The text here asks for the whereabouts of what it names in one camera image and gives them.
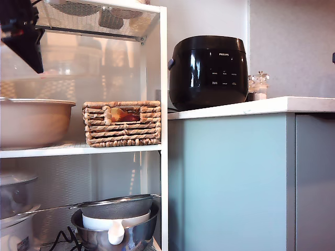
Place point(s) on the clear plastic microwave lid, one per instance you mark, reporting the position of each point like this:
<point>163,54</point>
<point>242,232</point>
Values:
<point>65,68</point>

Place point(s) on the white electric cooker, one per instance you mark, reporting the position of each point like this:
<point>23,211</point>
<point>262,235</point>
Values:
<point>15,235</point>

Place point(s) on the stainless steel mixing bowl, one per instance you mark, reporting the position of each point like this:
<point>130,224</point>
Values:
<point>141,235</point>

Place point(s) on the steel pot with glass lid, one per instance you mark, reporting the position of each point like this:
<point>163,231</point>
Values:
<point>15,193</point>

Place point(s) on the black Philips rice cooker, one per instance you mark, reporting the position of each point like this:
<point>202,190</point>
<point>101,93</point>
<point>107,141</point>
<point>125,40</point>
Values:
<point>199,75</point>

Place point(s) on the dark round dish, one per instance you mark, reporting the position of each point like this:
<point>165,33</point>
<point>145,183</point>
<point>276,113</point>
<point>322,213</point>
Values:
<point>76,6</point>

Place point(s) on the teal kitchen cabinet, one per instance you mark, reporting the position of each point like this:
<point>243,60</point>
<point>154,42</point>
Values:
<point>230,183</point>

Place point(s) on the clear salt mill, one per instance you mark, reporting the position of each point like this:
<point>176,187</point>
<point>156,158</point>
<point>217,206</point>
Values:
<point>261,89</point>

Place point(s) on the clear pepper mill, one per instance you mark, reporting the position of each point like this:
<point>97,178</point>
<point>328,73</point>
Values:
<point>251,90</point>

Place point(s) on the dark square container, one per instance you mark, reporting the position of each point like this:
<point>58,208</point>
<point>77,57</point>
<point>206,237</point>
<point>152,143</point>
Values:
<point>111,19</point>

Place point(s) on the white metal shelf unit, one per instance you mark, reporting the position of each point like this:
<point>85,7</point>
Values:
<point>163,78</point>

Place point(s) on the orange red food packet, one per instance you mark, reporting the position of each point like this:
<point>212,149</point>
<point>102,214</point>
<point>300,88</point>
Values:
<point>124,115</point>

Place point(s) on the metal mesh sieve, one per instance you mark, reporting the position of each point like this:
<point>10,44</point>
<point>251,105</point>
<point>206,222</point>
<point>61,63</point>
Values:
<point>117,207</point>

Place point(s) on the large beige plastic bowl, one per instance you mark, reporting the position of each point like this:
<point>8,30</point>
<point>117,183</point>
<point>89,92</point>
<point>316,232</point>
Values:
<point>34,125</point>

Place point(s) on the woven wicker basket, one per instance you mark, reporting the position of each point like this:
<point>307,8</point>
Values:
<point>120,133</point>

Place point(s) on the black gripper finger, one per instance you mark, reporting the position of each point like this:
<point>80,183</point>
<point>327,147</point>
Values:
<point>30,49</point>

